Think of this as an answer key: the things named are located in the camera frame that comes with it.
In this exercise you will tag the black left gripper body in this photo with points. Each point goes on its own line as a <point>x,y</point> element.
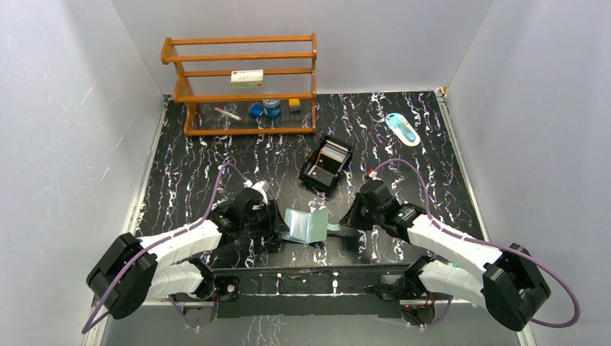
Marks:
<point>275,221</point>

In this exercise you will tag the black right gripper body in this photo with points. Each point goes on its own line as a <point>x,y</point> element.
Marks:
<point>375,216</point>

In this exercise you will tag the mint green card holder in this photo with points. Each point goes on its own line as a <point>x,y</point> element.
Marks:
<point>308,228</point>

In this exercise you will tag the black card storage box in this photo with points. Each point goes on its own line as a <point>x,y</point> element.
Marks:
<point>324,176</point>

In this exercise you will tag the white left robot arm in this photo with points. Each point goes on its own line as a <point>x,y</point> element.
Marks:
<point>134,270</point>

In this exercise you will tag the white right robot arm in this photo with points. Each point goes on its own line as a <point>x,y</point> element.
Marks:
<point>504,282</point>

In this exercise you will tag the stack of cards in box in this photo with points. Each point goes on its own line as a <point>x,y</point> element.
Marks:
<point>331,151</point>

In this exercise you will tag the blue white packaged tool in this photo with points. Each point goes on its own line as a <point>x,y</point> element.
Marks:
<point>402,129</point>

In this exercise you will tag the blue square lid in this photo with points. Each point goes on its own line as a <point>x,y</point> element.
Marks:
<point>256,110</point>

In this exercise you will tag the red white pen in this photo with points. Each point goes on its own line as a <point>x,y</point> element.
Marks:
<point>227,114</point>

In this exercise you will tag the blue round jar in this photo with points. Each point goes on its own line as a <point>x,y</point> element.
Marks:
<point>272,107</point>

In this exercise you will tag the yellow black sponge block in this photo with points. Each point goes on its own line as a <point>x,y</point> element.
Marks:
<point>294,105</point>

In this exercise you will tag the orange wooden shelf rack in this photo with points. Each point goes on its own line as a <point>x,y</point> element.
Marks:
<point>203,81</point>

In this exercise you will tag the white medicine box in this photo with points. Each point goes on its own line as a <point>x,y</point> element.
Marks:
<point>247,79</point>

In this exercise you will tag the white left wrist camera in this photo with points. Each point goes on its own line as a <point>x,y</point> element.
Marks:
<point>261,187</point>

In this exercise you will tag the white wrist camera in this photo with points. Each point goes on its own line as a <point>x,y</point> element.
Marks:
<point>371,174</point>
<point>261,187</point>

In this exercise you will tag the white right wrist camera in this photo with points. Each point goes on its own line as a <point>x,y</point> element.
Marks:
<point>371,174</point>

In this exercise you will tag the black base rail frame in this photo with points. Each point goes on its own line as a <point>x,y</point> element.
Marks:
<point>305,286</point>

